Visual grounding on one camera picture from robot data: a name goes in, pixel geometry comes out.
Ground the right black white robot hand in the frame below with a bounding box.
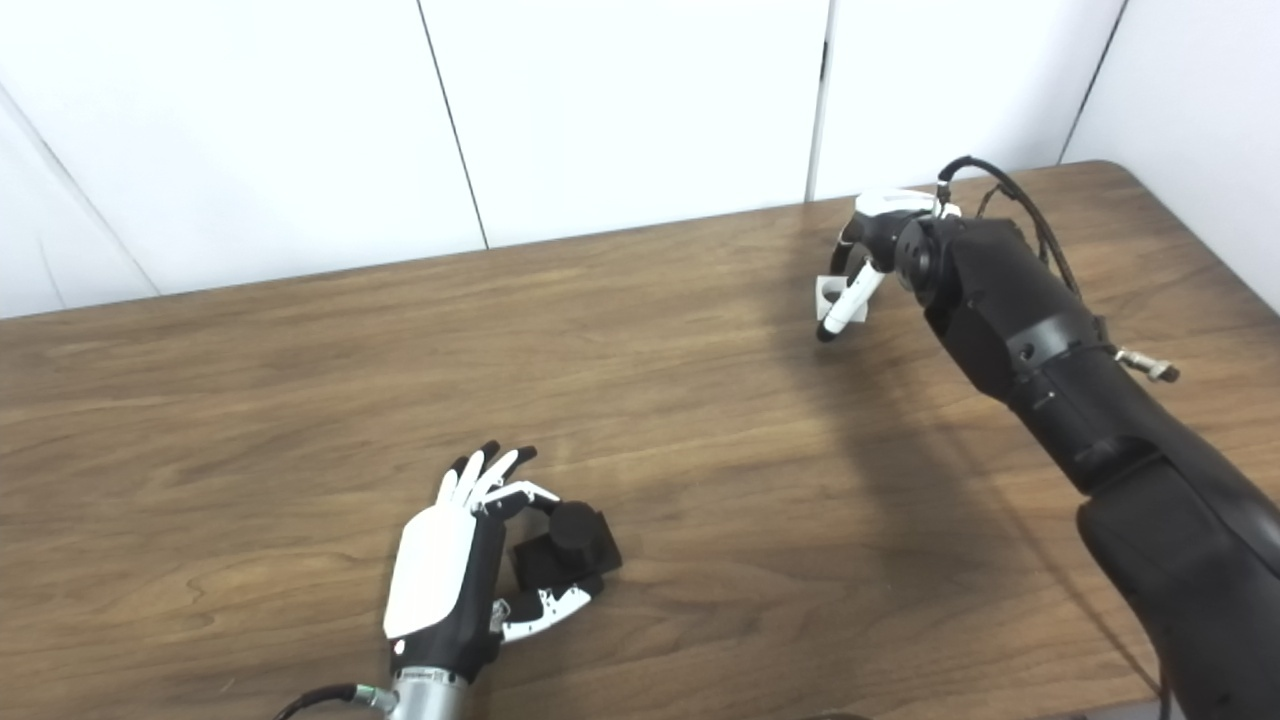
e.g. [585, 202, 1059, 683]
[816, 188, 961, 343]

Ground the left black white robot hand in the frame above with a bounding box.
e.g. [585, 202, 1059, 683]
[383, 441, 599, 681]

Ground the white square piece with hole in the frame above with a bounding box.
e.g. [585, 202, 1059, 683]
[816, 272, 869, 323]

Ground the black peg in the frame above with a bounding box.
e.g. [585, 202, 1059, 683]
[512, 501, 623, 597]

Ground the thin black right arm wire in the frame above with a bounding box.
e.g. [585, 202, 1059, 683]
[975, 183, 1061, 266]

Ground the thick black right wrist cable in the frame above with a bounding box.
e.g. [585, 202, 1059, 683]
[937, 155, 1181, 383]

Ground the thick black wrist cable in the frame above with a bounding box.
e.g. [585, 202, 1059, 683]
[937, 155, 1181, 383]
[272, 683, 399, 720]

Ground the thick black left wrist cable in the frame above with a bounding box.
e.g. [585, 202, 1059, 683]
[272, 683, 399, 720]

